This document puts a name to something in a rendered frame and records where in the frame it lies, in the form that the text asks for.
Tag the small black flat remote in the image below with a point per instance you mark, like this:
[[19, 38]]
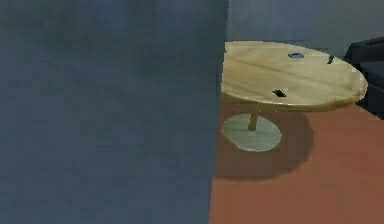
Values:
[[279, 93]]

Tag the round light wooden table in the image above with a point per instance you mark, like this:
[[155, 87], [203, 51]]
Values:
[[300, 80]]

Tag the small blue flat phone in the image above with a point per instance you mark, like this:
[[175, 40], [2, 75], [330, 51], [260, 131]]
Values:
[[295, 55]]

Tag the thin black pen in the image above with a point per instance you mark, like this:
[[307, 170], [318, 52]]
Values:
[[330, 59]]

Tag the dark navy sofa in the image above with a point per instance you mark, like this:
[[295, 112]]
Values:
[[370, 66]]

